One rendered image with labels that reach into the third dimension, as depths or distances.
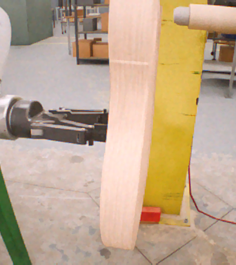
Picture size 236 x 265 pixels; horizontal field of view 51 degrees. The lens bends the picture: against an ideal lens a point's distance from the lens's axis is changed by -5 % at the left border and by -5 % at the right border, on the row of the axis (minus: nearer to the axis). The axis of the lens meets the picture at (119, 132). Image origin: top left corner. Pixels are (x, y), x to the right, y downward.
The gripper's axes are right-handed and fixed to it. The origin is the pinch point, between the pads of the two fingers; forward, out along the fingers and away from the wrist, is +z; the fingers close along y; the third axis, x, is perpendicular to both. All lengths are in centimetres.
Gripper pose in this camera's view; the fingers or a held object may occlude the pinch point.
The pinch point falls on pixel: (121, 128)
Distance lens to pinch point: 46.5
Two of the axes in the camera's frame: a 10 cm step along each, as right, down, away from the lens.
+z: 9.8, 0.9, -1.5
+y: -1.8, 3.2, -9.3
